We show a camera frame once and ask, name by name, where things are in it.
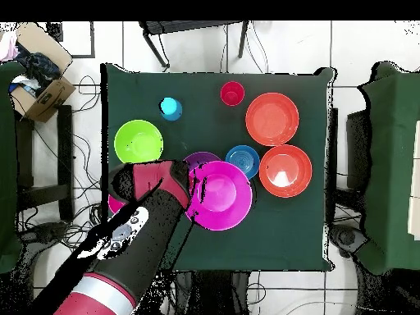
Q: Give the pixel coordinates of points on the green-covered side table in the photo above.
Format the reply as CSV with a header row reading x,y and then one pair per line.
x,y
393,131
8,164

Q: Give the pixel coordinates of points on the dark green tablecloth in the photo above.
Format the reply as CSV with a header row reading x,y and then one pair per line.
x,y
262,236

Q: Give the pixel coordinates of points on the light blue cup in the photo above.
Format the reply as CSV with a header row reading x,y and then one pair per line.
x,y
170,109

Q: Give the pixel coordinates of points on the cardboard box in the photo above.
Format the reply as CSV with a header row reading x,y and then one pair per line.
x,y
46,98

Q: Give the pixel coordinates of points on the orange bowl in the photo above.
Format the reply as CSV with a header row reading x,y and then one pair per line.
x,y
285,162
272,118

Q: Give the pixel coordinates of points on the blue bowl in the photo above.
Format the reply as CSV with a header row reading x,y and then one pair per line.
x,y
242,158

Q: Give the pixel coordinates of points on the large pink bowl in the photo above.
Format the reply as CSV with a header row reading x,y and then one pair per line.
x,y
223,200

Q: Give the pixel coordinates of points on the purple bowl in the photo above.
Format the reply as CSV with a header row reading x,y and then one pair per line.
x,y
201,157

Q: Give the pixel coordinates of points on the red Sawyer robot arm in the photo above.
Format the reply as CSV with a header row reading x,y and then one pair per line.
x,y
141,256

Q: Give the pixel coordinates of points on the black caster leg with knob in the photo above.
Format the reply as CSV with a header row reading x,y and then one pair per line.
x,y
347,237
46,231

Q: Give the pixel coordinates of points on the small crimson bowl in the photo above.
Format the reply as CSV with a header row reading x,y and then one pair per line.
x,y
114,204

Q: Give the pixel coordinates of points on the black metal chair frame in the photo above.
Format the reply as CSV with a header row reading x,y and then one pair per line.
x,y
183,26

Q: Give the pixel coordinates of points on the black bench frame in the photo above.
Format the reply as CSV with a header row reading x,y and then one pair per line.
x,y
64,147

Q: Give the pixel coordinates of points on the red cup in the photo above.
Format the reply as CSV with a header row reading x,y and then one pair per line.
x,y
232,93

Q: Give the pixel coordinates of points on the black cabinet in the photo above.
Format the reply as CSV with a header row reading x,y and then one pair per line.
x,y
357,147

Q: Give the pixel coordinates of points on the green bowl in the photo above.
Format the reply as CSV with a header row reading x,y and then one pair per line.
x,y
138,141

